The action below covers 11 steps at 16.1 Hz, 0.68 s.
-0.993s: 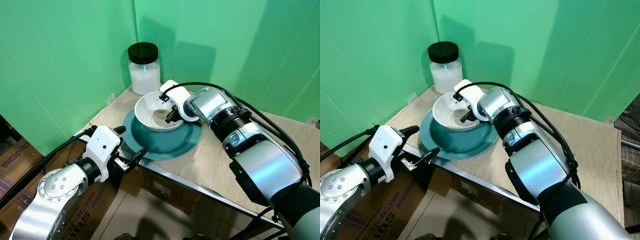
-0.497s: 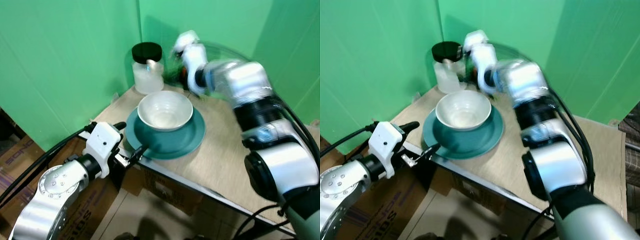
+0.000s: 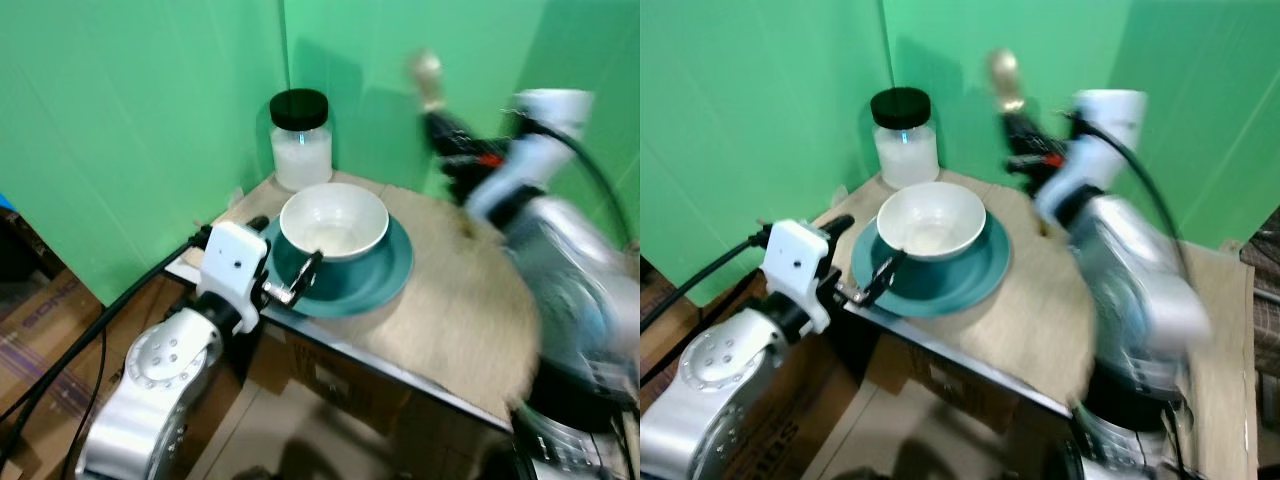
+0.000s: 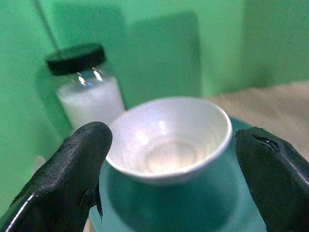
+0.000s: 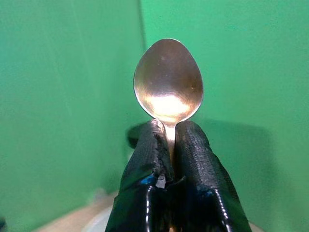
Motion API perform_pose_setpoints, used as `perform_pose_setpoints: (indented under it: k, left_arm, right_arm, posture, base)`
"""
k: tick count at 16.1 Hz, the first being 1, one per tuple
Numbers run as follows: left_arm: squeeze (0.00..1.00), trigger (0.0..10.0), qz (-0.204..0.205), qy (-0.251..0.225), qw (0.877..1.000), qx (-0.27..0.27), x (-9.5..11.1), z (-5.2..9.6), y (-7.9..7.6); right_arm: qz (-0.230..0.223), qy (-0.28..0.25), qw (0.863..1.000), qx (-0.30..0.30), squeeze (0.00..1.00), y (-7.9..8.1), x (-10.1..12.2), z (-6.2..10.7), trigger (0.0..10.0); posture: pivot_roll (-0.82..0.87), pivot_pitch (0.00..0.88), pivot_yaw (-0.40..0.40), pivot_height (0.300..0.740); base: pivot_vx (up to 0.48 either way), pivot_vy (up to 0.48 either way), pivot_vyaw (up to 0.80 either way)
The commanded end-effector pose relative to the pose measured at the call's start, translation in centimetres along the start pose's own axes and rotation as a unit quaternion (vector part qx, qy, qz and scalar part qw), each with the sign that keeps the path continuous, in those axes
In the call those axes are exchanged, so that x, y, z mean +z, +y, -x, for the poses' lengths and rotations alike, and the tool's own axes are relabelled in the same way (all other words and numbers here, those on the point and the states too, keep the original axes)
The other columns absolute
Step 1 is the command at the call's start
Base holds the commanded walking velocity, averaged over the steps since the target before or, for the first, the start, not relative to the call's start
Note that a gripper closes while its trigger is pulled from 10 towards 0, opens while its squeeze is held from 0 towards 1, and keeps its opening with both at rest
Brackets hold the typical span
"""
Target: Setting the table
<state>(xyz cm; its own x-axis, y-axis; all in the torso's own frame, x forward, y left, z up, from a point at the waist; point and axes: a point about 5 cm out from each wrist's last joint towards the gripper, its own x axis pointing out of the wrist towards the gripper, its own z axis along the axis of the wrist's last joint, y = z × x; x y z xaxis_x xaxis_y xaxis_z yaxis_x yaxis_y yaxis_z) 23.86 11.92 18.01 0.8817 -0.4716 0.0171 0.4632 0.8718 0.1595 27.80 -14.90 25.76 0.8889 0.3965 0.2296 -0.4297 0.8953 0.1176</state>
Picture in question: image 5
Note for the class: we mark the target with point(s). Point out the white plate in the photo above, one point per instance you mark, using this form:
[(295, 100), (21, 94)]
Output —
[(97, 223)]

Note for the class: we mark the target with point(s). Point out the silver metal spoon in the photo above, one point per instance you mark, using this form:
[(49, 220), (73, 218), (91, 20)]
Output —
[(167, 82)]

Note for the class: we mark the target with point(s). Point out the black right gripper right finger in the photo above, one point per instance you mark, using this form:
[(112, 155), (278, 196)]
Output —
[(205, 174)]

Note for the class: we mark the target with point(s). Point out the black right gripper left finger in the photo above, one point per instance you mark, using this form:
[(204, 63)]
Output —
[(142, 169)]

